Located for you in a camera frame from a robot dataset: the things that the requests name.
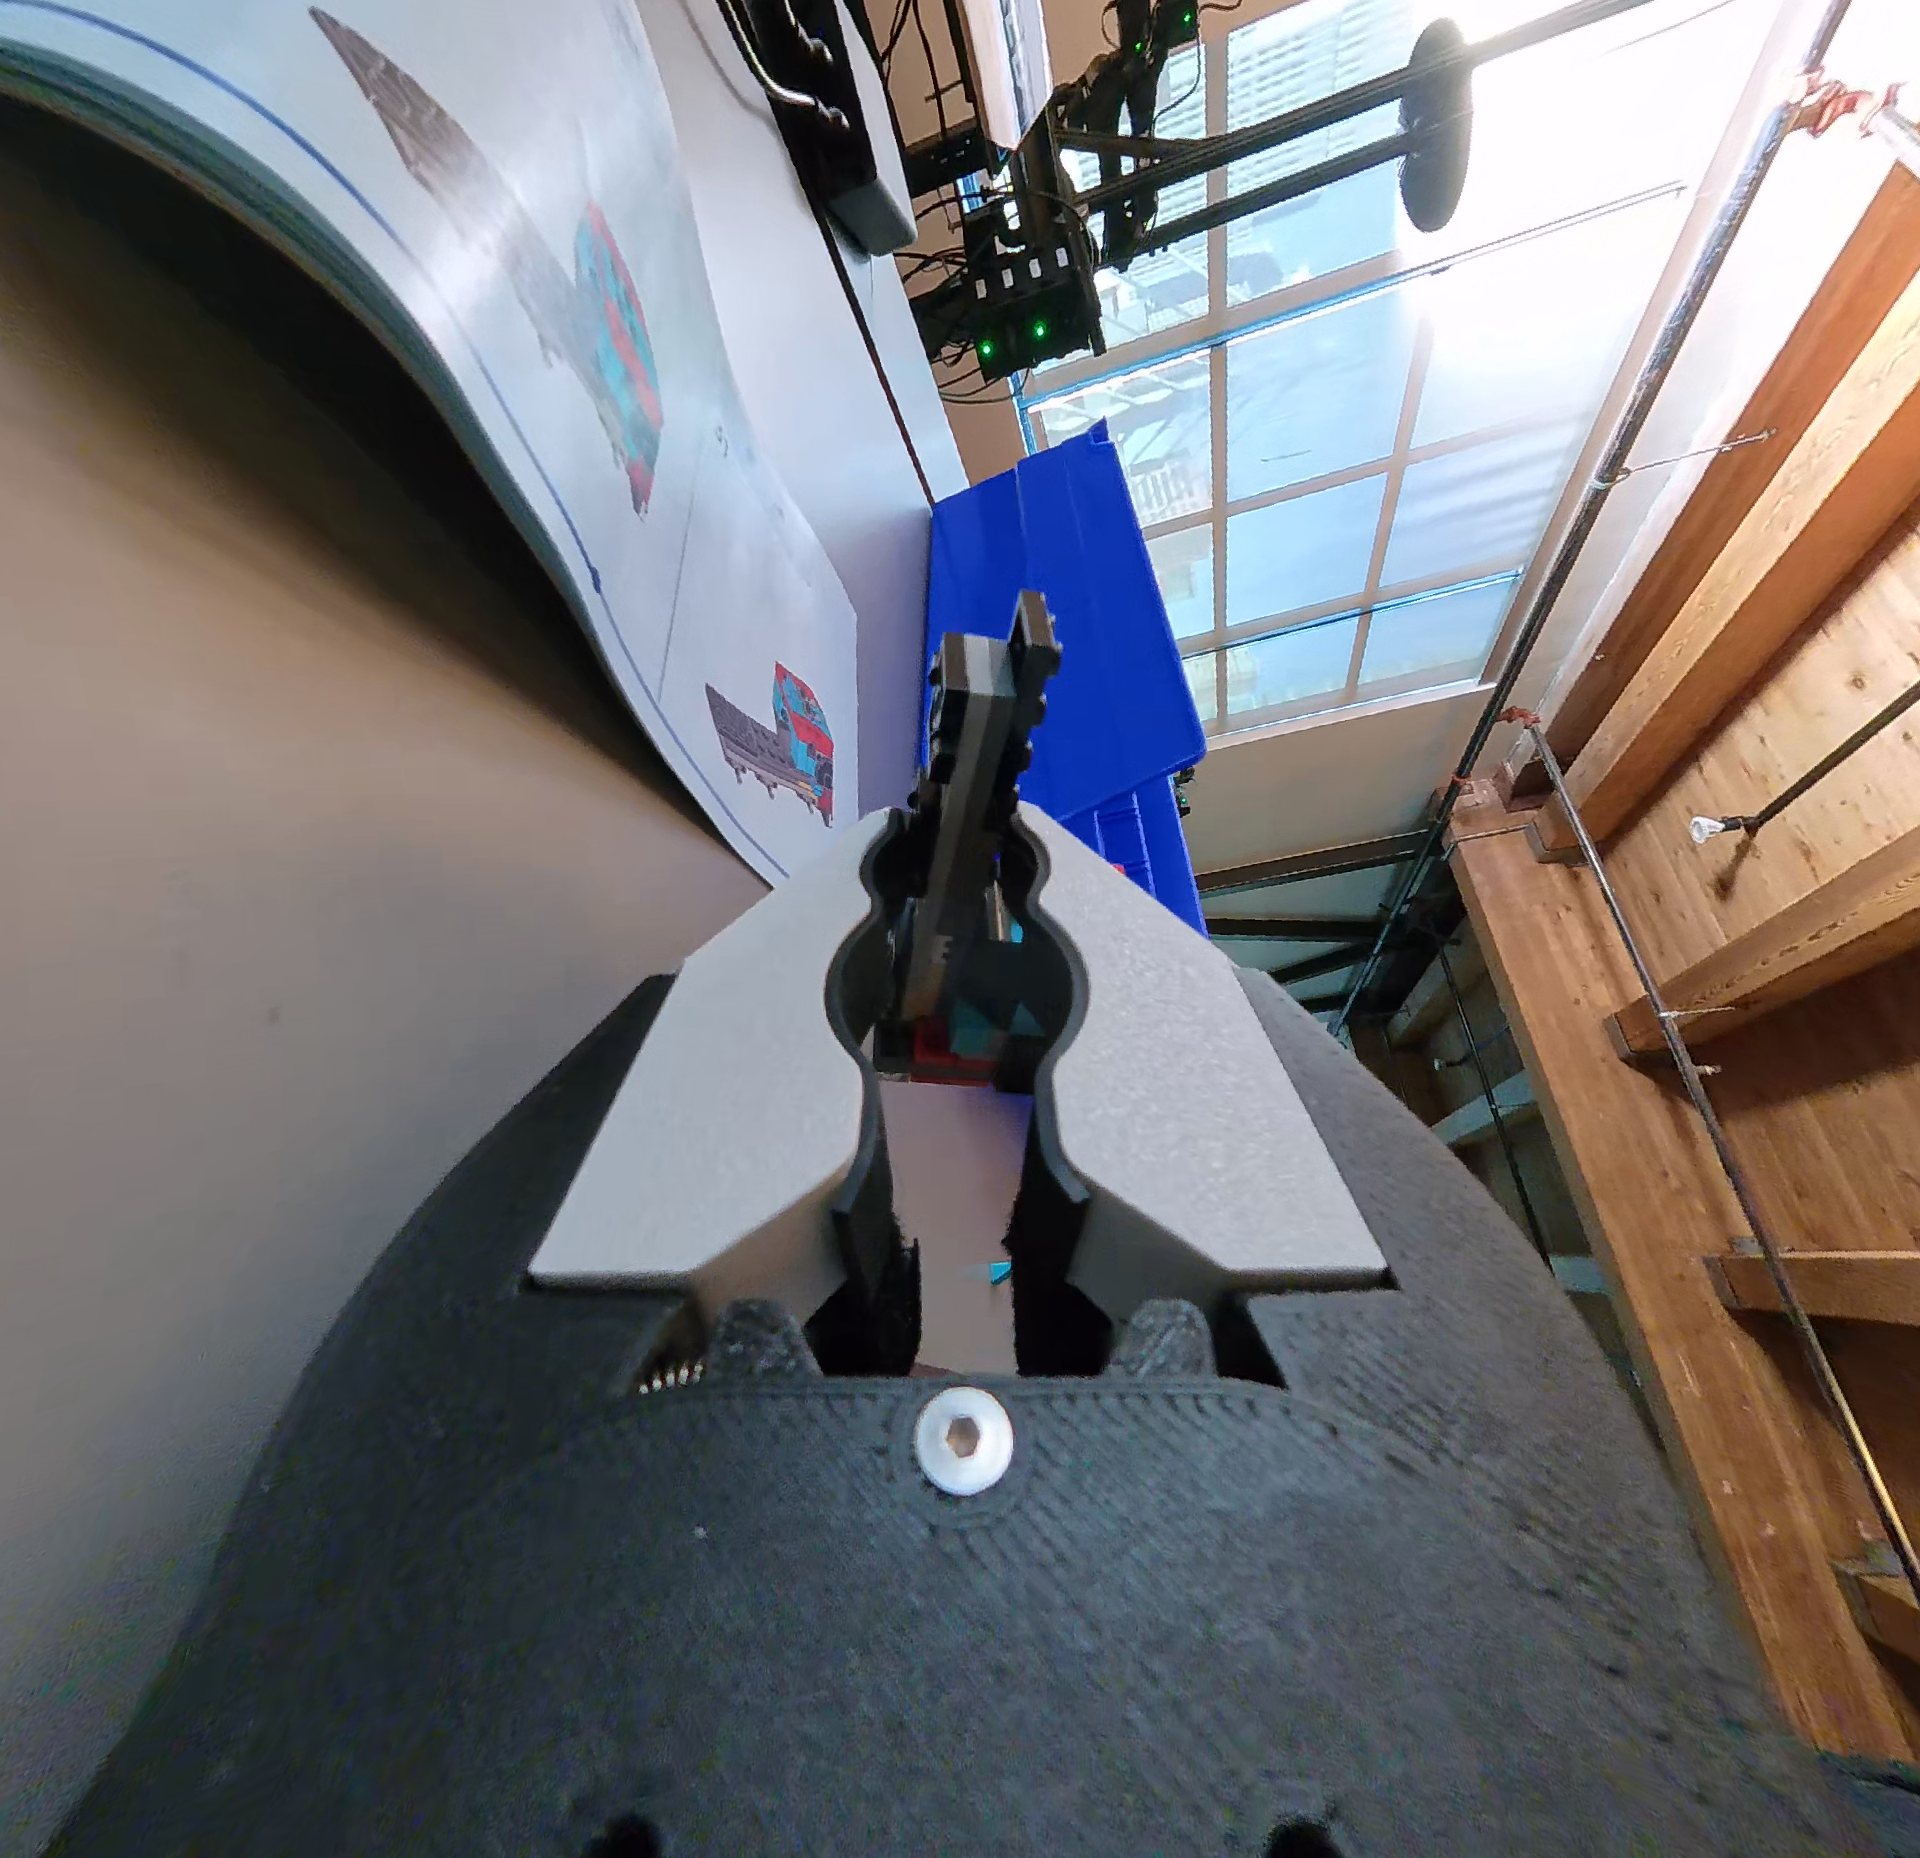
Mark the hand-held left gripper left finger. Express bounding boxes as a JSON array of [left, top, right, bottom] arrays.
[[524, 810, 923, 1370]]

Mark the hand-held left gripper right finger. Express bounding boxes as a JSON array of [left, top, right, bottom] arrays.
[[997, 810, 1391, 1370]]

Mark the toy brick truck model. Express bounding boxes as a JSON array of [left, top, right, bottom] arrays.
[[872, 592, 1086, 1095]]

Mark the blue plastic bin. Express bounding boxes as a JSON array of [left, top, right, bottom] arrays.
[[912, 420, 1208, 939]]

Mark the grey desk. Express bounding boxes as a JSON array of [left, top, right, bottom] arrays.
[[0, 0, 1036, 1858]]

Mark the thin metal rod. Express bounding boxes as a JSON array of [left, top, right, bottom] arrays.
[[1520, 724, 1920, 1594]]

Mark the black rod spot lamp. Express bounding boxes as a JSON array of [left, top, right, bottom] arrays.
[[1688, 683, 1920, 849]]

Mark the large grid window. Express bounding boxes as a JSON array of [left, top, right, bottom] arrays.
[[1018, 0, 1801, 735]]

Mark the open instruction booklet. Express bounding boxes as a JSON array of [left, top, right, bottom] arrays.
[[0, 0, 860, 885]]

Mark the black equipment box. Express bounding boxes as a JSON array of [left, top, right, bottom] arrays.
[[905, 150, 1110, 388]]

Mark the computer monitor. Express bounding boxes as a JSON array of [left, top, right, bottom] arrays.
[[929, 0, 1051, 142]]

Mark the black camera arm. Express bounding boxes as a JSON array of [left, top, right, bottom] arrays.
[[1103, 0, 1246, 106]]

